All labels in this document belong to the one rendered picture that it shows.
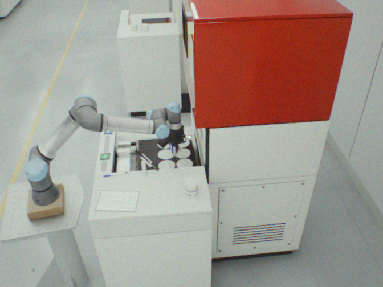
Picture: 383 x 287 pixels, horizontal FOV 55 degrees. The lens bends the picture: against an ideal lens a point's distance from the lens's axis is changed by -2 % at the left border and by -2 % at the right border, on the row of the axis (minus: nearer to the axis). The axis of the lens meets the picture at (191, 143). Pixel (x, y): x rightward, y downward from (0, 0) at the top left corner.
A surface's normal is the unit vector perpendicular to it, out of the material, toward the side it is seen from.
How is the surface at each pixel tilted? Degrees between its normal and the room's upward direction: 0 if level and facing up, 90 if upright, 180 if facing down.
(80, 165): 0
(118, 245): 90
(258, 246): 90
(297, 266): 0
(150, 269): 90
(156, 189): 0
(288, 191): 90
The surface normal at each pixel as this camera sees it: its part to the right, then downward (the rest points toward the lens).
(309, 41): 0.10, 0.60
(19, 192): -0.02, -0.80
